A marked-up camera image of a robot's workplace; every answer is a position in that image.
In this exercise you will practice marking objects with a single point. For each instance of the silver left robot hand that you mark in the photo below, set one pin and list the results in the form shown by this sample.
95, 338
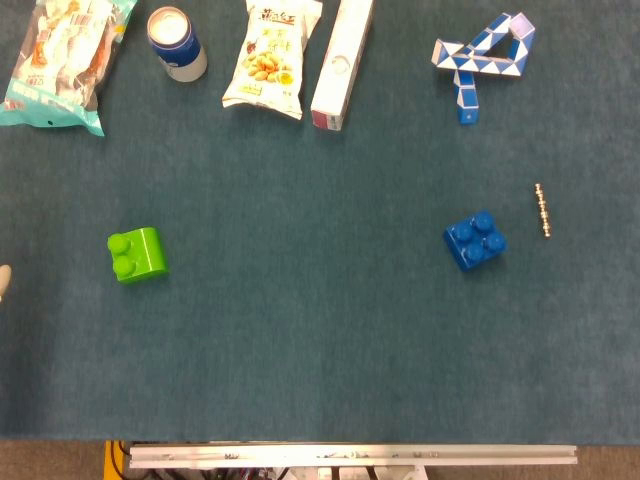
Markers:
3, 277

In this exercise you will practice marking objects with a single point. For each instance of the green toy brick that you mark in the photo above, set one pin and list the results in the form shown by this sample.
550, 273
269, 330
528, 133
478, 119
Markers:
145, 255

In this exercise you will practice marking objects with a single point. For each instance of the blue toy brick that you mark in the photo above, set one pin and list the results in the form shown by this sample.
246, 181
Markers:
472, 247

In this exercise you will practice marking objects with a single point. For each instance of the teal snack bag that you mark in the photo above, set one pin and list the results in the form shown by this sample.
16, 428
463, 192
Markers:
55, 65

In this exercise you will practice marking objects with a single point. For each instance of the blue soda can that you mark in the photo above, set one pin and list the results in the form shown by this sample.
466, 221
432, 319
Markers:
180, 50

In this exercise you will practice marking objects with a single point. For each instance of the blue felt table cloth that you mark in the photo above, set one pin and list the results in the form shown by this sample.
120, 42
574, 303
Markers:
320, 325

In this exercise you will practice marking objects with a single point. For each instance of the white nut snack bag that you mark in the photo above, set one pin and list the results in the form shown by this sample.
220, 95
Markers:
267, 60

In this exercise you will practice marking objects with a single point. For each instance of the white pink toothpaste box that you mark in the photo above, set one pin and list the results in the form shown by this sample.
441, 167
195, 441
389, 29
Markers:
340, 65

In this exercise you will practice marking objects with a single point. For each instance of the blue white snake puzzle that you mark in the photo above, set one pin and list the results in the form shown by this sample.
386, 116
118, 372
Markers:
467, 92

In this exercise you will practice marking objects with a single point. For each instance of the metal bead rod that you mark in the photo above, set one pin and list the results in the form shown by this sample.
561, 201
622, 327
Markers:
543, 212

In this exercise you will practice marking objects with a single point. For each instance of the yellow frame part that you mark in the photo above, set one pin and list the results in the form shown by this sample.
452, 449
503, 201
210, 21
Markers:
108, 460

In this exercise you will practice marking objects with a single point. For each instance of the aluminium profile rail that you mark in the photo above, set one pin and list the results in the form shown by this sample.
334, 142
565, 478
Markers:
350, 456

